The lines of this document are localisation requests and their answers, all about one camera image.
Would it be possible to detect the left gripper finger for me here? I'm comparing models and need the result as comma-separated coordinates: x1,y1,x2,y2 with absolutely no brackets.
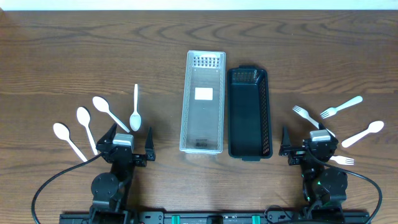
145,127,154,150
96,123,117,146

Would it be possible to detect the white plastic spoon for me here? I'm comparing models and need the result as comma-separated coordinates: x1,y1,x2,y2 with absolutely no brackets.
341,121,384,147
53,123,88,162
129,84,142,131
76,106,98,156

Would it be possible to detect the white plastic spoon angled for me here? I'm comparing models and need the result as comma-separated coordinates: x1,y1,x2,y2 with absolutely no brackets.
92,96,130,133

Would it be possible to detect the black plastic basket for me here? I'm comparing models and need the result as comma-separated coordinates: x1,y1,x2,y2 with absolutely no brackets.
227,65,273,161

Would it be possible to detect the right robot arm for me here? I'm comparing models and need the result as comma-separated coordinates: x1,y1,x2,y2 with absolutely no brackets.
279,126,348,223

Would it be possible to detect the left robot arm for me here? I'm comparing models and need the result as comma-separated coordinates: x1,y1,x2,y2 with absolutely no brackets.
88,124,155,224

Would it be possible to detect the clear plastic basket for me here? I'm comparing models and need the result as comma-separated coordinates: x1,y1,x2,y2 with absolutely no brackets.
179,50,226,154

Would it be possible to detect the black mounting rail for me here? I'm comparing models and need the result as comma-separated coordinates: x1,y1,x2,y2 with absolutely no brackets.
58,210,371,224

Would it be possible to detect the right black cable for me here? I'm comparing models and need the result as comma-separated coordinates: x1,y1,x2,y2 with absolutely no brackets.
264,149,383,224

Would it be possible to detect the black cable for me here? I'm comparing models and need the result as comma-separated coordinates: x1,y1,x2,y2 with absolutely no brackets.
264,149,383,224
30,152,103,224

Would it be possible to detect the left black cable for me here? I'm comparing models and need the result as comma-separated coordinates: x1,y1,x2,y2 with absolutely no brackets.
30,152,103,224

